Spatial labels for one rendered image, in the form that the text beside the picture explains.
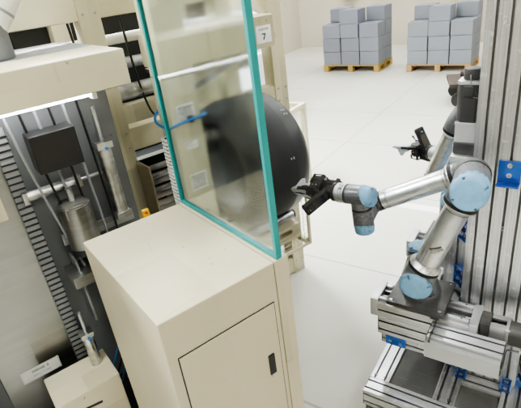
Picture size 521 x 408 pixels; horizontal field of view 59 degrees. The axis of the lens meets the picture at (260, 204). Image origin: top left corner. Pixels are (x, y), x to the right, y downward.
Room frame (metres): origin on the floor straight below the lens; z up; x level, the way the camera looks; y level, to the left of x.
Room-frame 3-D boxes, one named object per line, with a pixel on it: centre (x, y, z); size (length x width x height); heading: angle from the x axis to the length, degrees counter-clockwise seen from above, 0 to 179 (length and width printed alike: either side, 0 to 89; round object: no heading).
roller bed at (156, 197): (2.22, 0.47, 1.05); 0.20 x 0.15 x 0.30; 124
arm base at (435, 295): (1.51, -0.61, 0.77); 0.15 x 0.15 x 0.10
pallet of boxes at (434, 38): (8.58, -3.67, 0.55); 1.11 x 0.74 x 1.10; 53
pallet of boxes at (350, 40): (9.56, -2.35, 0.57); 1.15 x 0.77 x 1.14; 53
